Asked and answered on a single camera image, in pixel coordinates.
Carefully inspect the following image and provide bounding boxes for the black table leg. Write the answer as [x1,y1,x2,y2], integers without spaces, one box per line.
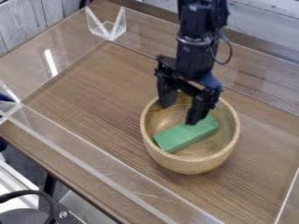
[43,174,58,196]

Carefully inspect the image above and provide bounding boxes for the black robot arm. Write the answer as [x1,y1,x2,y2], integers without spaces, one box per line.
[154,0,230,125]

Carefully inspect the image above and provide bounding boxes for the black cable loop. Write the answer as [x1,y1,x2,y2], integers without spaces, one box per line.
[0,189,56,224]

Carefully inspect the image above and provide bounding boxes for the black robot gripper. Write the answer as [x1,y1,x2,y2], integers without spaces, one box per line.
[155,36,224,125]

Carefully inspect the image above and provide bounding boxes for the clear acrylic tray enclosure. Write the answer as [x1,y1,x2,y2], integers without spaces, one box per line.
[0,2,299,224]

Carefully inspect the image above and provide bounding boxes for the green rectangular block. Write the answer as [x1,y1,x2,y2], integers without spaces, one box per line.
[154,115,220,153]

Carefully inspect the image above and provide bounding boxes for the blue object at left edge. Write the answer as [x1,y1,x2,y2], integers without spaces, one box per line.
[0,93,15,102]

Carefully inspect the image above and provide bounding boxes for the light brown wooden bowl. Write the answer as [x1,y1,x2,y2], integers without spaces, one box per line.
[139,94,240,175]

